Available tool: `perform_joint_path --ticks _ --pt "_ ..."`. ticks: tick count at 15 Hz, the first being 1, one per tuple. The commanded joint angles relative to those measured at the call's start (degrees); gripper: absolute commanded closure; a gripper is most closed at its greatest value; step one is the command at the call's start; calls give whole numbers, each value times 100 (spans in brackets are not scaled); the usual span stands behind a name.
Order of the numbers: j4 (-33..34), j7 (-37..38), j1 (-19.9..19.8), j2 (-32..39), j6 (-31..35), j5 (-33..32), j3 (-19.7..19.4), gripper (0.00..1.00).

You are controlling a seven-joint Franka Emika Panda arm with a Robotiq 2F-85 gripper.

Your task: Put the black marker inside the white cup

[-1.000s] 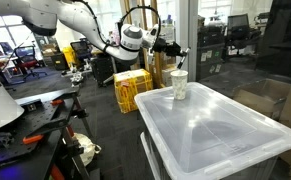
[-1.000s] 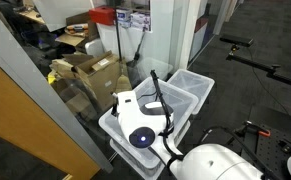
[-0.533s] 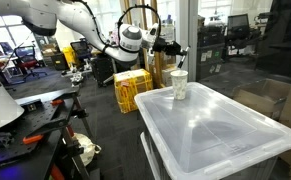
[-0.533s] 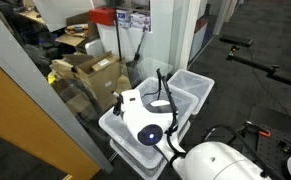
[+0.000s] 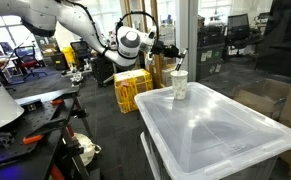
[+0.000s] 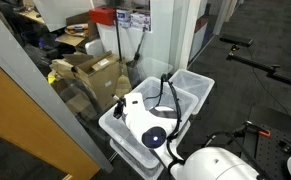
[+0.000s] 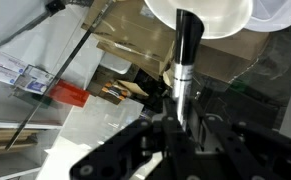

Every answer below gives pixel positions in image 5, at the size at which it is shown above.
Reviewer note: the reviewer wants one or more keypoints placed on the black perforated workbench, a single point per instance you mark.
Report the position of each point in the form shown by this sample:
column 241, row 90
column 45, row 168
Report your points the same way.
column 35, row 116

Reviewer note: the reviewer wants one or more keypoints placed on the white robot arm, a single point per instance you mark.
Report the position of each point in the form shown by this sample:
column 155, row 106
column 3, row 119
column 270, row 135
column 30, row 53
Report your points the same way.
column 78, row 23

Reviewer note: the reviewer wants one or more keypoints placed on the black whiteboard marker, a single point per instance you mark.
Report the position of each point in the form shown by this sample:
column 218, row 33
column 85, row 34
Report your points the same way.
column 181, row 60

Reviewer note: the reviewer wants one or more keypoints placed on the clear plastic bin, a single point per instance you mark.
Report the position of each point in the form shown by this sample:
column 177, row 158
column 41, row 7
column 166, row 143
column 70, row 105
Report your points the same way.
column 218, row 126

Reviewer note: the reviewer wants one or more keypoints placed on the clear storage bin body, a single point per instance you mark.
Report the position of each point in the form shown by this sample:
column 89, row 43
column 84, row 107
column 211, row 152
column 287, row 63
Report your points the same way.
column 161, row 170

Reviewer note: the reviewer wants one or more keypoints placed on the red and blue office chair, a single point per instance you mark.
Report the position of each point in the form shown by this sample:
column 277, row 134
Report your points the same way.
column 26, row 61

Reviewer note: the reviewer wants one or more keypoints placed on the white cardboard carton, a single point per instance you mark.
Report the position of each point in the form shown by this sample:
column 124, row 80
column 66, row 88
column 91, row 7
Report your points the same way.
column 166, row 76

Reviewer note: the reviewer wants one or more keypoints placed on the white plastic bag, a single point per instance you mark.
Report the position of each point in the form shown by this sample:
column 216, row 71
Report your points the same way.
column 85, row 150

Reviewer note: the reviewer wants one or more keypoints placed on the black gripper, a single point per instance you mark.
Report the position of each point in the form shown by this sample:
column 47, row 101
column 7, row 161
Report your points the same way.
column 159, row 48

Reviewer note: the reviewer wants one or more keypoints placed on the small black device box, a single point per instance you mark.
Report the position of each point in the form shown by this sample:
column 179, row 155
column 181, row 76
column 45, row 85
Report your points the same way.
column 31, row 106

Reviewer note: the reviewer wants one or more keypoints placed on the yellow bin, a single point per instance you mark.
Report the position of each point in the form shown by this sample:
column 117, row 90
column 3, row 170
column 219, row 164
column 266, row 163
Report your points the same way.
column 70, row 58

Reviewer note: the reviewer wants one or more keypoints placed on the small cardboard box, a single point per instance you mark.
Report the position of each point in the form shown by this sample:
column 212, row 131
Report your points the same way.
column 258, row 100

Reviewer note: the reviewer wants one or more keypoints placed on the black high back chair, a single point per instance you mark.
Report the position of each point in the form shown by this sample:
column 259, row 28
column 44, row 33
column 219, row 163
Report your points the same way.
column 238, row 25

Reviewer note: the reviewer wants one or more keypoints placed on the black mesh office chair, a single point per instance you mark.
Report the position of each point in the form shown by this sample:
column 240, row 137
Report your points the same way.
column 80, row 50

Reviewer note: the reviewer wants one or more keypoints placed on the black cabinet with labels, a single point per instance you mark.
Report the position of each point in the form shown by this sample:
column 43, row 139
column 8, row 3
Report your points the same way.
column 205, row 70

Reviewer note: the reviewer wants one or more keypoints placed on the yellow plastic crate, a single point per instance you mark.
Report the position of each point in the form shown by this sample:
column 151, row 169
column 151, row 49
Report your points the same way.
column 131, row 90

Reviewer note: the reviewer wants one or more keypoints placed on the black equipment case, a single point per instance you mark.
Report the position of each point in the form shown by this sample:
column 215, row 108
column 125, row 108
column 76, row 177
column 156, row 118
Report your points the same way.
column 101, row 71

